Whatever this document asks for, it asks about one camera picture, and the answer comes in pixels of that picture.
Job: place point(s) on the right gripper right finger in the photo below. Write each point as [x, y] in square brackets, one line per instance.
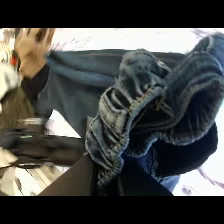
[140, 185]

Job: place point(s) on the tan garment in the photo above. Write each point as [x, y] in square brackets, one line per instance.
[31, 50]

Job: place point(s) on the blue jeans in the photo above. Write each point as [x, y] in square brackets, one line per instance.
[150, 100]

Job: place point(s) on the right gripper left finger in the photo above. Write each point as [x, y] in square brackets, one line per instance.
[73, 180]

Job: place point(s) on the white garment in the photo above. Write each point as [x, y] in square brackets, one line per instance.
[7, 80]

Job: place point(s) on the black garment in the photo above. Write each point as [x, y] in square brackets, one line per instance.
[35, 83]

